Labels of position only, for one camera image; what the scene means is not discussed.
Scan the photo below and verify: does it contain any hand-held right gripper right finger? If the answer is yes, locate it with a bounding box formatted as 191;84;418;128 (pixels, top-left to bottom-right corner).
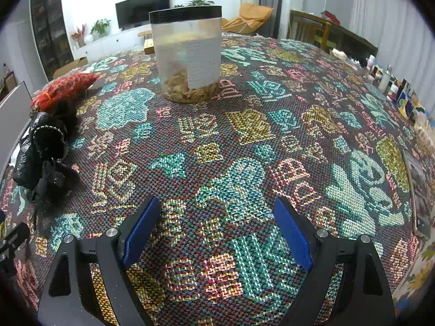
274;196;396;326

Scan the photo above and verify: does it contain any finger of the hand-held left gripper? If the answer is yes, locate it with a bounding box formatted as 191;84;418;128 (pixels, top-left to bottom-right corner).
0;222;30;275

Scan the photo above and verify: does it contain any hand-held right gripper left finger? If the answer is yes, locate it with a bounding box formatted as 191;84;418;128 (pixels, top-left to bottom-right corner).
37;195;162;326

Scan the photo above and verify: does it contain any black lace cloth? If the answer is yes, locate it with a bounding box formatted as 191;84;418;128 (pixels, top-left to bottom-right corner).
30;159;80;230

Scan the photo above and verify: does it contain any black shiny bag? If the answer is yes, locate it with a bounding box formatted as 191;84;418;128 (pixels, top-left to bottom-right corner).
13;111;69;191

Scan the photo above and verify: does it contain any white storage box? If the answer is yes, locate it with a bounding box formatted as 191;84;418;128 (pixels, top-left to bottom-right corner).
0;81;35;177

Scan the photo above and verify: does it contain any black fluffy cloth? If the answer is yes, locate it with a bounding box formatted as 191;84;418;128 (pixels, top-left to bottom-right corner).
51;100;81;140

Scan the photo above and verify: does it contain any red mesh bag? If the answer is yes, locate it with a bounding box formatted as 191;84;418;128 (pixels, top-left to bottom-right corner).
31;72;101;112

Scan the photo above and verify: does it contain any patterned woven blanket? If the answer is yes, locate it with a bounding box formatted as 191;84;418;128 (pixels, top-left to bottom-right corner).
0;36;432;326

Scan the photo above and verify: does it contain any colourful floor mat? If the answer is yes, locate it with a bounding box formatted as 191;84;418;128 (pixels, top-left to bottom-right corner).
394;241;435;293

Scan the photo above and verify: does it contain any smartphone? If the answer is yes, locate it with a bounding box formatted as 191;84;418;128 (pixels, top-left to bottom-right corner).
403;148;435;240

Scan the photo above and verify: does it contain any cardboard box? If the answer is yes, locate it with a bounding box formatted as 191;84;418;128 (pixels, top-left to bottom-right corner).
52;56;89;79

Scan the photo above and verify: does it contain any row of bottles and boxes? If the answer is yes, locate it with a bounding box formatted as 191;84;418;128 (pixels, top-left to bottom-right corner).
363;54;435;143

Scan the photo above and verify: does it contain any basket with cloths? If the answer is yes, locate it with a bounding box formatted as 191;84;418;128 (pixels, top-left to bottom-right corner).
330;48;354;63

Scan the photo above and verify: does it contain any clear jar with black lid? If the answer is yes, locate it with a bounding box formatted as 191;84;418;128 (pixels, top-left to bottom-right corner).
149;5;223;103

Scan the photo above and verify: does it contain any yellow-green wooden chair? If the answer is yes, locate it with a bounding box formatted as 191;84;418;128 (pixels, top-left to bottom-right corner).
311;20;334;50

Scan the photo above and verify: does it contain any dark wooden desk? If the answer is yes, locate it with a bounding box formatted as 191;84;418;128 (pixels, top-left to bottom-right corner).
289;10;378;62

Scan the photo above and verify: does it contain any black glass display cabinet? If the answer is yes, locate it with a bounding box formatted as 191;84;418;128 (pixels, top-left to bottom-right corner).
29;0;74;81

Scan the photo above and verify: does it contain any red flower bouquet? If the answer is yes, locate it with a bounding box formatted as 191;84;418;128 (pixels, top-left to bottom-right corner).
71;24;88;48

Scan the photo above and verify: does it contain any bushy green potted plant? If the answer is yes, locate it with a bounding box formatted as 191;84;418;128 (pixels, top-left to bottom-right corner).
90;18;111;38

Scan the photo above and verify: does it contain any orange rocking chair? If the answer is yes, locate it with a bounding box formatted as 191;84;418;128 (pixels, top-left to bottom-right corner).
222;3;274;35

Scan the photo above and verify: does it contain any black television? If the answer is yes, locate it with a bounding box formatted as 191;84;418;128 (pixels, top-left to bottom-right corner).
116;0;170;29

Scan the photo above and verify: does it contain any grey curtain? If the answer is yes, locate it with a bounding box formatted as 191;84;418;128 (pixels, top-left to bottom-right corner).
260;0;284;39

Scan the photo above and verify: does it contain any white curtain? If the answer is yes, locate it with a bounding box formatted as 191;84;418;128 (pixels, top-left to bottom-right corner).
326;0;435;85

